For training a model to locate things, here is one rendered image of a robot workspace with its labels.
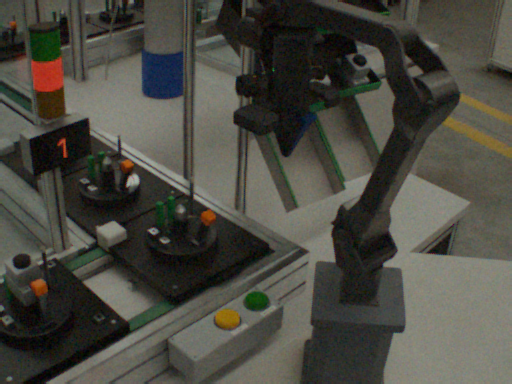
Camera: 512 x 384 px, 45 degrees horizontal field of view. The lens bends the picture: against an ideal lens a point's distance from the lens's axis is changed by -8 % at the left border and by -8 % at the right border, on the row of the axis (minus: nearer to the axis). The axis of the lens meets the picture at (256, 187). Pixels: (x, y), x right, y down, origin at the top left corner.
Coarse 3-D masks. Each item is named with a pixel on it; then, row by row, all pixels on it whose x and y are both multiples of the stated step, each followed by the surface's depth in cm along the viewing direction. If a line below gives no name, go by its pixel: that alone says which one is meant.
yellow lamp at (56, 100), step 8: (40, 96) 102; (48, 96) 102; (56, 96) 103; (64, 96) 105; (40, 104) 103; (48, 104) 103; (56, 104) 103; (64, 104) 105; (40, 112) 104; (48, 112) 103; (56, 112) 104; (64, 112) 106
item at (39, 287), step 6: (36, 282) 97; (42, 282) 97; (36, 288) 96; (42, 288) 96; (36, 294) 96; (42, 294) 97; (42, 300) 98; (42, 306) 98; (48, 306) 99; (42, 312) 98; (48, 312) 99; (42, 318) 99; (48, 318) 100
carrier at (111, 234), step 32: (192, 192) 127; (128, 224) 130; (160, 224) 126; (192, 224) 128; (224, 224) 132; (128, 256) 121; (160, 256) 121; (192, 256) 120; (224, 256) 123; (256, 256) 125; (160, 288) 114; (192, 288) 115
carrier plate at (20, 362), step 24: (0, 288) 110; (72, 288) 112; (96, 312) 107; (72, 336) 102; (96, 336) 102; (120, 336) 105; (0, 360) 96; (24, 360) 96; (48, 360) 97; (72, 360) 99
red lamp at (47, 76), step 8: (32, 64) 100; (40, 64) 99; (48, 64) 99; (56, 64) 100; (40, 72) 100; (48, 72) 100; (56, 72) 101; (40, 80) 100; (48, 80) 100; (56, 80) 101; (40, 88) 101; (48, 88) 101; (56, 88) 102
